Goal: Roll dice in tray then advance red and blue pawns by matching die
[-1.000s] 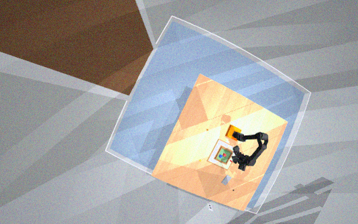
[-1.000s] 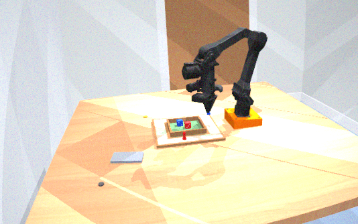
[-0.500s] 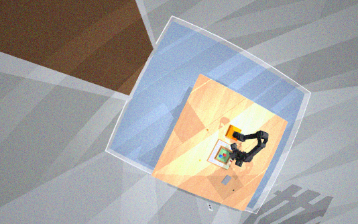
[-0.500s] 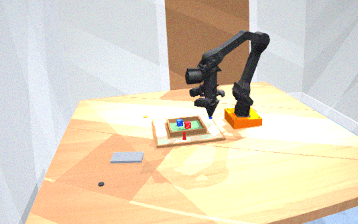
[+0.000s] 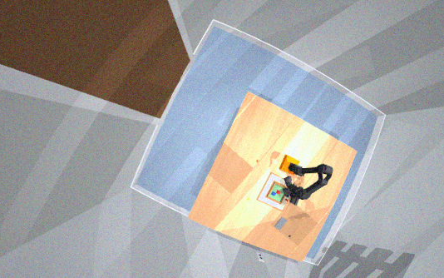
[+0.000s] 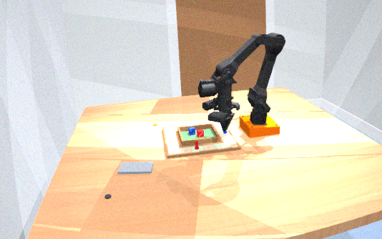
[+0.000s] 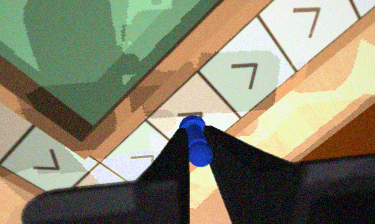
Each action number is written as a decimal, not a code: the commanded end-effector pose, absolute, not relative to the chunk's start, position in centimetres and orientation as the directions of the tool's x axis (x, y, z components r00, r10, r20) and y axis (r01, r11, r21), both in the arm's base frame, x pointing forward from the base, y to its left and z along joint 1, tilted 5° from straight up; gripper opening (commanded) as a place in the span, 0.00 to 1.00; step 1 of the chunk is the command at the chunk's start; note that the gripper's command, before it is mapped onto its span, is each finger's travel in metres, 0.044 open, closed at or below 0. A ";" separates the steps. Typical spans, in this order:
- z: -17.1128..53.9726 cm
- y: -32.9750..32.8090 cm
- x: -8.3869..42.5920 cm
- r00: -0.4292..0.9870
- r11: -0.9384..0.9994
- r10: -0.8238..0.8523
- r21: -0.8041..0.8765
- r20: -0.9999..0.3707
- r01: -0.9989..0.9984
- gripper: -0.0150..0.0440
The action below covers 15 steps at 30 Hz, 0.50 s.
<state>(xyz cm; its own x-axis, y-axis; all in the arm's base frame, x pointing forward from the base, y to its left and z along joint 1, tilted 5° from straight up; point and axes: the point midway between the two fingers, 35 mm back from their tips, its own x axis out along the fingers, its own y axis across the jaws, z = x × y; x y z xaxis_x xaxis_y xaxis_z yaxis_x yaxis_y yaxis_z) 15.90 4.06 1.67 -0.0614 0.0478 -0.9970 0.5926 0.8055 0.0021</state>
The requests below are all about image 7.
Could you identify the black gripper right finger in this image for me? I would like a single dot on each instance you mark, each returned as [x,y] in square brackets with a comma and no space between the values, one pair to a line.
[260,188]

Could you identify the blue pawn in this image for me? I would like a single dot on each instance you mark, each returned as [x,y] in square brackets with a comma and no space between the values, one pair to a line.
[200,152]

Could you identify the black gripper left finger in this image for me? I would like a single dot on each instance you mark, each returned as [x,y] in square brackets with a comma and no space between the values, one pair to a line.
[160,195]

